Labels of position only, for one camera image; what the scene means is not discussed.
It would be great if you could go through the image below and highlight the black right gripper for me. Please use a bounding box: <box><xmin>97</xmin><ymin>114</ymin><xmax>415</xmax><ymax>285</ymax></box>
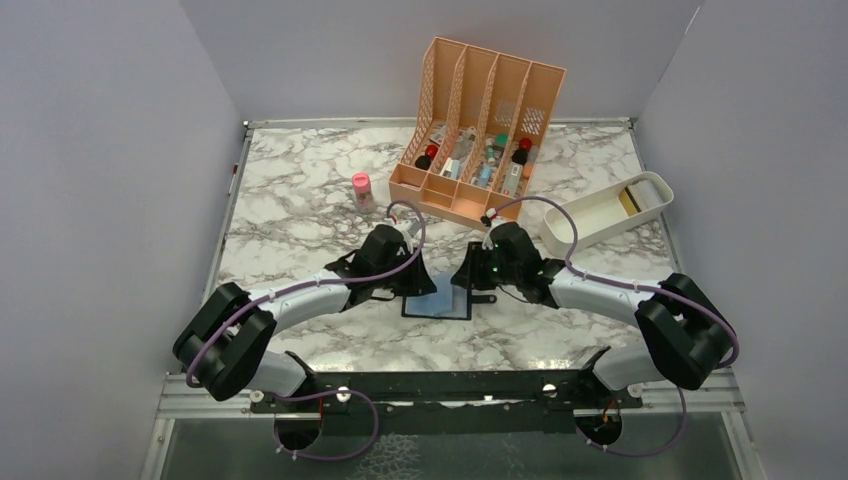
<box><xmin>450</xmin><ymin>241</ymin><xmax>521</xmax><ymax>291</ymax></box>

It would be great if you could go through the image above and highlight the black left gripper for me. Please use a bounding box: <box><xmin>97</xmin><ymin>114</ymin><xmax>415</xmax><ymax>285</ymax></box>
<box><xmin>374</xmin><ymin>247</ymin><xmax>437</xmax><ymax>297</ymax></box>

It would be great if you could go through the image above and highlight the black leather card holder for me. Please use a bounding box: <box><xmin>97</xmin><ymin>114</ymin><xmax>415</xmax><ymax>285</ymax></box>
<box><xmin>400</xmin><ymin>287</ymin><xmax>497</xmax><ymax>321</ymax></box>

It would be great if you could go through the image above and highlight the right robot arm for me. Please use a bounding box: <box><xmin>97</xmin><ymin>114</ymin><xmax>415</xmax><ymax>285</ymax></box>
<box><xmin>451</xmin><ymin>222</ymin><xmax>734</xmax><ymax>407</ymax></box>

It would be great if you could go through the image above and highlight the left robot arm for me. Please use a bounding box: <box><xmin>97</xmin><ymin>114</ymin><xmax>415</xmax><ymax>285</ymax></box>
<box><xmin>172</xmin><ymin>220</ymin><xmax>436</xmax><ymax>411</ymax></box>

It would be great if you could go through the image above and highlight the pink cartoon bottle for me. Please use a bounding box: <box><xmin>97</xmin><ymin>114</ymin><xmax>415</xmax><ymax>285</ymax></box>
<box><xmin>352</xmin><ymin>172</ymin><xmax>376</xmax><ymax>214</ymax></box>

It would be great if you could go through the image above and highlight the teal cap tube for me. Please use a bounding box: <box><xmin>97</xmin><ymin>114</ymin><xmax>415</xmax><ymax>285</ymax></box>
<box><xmin>483</xmin><ymin>133</ymin><xmax>508</xmax><ymax>168</ymax></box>

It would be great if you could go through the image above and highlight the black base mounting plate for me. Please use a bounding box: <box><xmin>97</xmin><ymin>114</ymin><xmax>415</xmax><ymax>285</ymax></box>
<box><xmin>250</xmin><ymin>370</ymin><xmax>642</xmax><ymax>437</ymax></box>

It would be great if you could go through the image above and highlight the white plastic tray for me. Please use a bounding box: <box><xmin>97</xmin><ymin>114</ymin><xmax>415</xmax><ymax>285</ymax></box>
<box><xmin>539</xmin><ymin>172</ymin><xmax>675</xmax><ymax>258</ymax></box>

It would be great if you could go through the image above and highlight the peach desk organizer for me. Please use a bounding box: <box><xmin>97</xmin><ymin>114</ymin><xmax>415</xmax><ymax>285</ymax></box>
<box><xmin>389</xmin><ymin>37</ymin><xmax>567</xmax><ymax>229</ymax></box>

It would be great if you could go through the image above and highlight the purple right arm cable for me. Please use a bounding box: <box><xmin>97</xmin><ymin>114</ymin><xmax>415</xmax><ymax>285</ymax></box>
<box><xmin>483</xmin><ymin>195</ymin><xmax>741</xmax><ymax>460</ymax></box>

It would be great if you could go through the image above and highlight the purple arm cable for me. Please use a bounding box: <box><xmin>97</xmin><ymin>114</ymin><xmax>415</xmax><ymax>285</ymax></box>
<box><xmin>185</xmin><ymin>200</ymin><xmax>429</xmax><ymax>463</ymax></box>
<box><xmin>483</xmin><ymin>195</ymin><xmax>741</xmax><ymax>460</ymax></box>

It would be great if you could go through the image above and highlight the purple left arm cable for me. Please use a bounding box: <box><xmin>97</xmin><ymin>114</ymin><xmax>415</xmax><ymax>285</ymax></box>
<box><xmin>185</xmin><ymin>200</ymin><xmax>429</xmax><ymax>463</ymax></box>

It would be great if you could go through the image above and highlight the aluminium table frame rail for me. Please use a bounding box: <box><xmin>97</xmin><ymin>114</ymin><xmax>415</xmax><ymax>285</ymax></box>
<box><xmin>142</xmin><ymin>370</ymin><xmax>763</xmax><ymax>479</ymax></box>

